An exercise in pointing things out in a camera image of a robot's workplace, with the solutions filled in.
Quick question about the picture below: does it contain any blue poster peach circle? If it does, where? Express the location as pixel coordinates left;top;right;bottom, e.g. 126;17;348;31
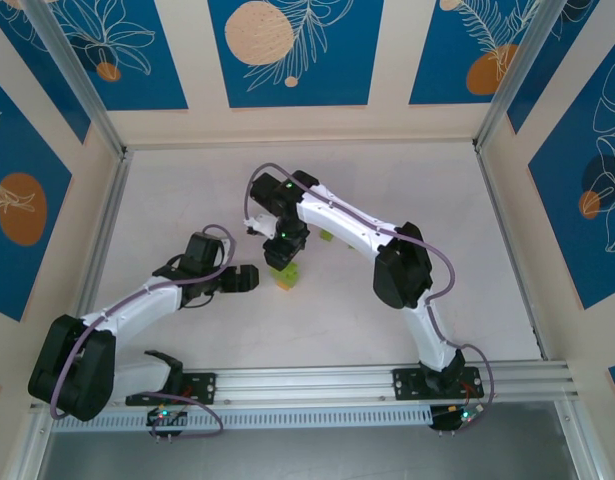
208;0;386;109

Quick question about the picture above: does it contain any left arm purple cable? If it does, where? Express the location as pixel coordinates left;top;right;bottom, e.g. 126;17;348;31
51;224;238;441

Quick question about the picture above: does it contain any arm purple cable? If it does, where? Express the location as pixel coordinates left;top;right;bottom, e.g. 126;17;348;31
51;224;238;441
242;163;498;431

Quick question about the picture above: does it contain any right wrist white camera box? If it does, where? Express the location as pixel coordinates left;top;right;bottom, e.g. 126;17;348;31
244;213;278;239

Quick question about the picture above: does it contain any aluminium table side rail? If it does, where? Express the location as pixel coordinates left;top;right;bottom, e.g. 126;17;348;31
59;149;136;372
474;147;549;362

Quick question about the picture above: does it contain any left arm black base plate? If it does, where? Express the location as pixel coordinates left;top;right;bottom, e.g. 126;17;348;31
125;372;218;407

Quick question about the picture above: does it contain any aluminium mounting rail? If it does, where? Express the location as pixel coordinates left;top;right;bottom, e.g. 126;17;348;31
29;362;581;415

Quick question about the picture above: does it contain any grey slotted cable duct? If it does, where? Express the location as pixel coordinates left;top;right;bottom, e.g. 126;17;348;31
50;404;434;434

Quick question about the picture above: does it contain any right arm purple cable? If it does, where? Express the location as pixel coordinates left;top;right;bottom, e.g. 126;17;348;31
242;163;498;431

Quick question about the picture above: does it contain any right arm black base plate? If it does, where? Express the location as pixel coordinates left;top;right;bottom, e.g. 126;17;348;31
392;367;486;402

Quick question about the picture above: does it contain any aluminium frame post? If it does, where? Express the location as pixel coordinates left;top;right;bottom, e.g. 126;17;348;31
22;0;128;159
472;0;547;151

